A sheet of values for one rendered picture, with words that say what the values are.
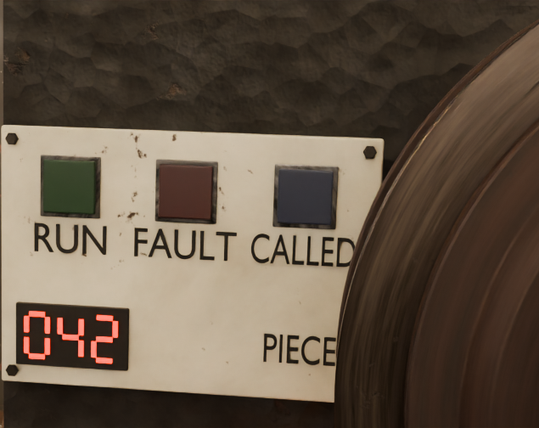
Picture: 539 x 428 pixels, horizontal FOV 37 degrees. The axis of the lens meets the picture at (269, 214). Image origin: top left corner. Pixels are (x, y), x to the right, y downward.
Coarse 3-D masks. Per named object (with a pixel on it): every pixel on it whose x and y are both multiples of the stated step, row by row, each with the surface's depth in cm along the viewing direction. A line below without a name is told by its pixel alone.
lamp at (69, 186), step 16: (48, 160) 54; (64, 160) 54; (80, 160) 54; (48, 176) 54; (64, 176) 54; (80, 176) 54; (48, 192) 54; (64, 192) 54; (80, 192) 54; (48, 208) 54; (64, 208) 54; (80, 208) 54
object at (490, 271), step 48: (528, 144) 36; (480, 192) 37; (528, 192) 37; (480, 240) 37; (528, 240) 36; (432, 288) 38; (480, 288) 37; (528, 288) 35; (432, 336) 38; (480, 336) 37; (528, 336) 35; (432, 384) 38; (480, 384) 37; (528, 384) 36
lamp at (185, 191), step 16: (160, 176) 53; (176, 176) 53; (192, 176) 53; (208, 176) 53; (160, 192) 53; (176, 192) 53; (192, 192) 53; (208, 192) 53; (160, 208) 53; (176, 208) 53; (192, 208) 53; (208, 208) 53
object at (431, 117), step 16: (496, 48) 45; (480, 64) 44; (464, 80) 44; (448, 96) 45; (432, 112) 45; (416, 144) 45; (400, 160) 45; (384, 192) 45; (368, 224) 46; (352, 256) 46; (352, 272) 46; (336, 352) 47
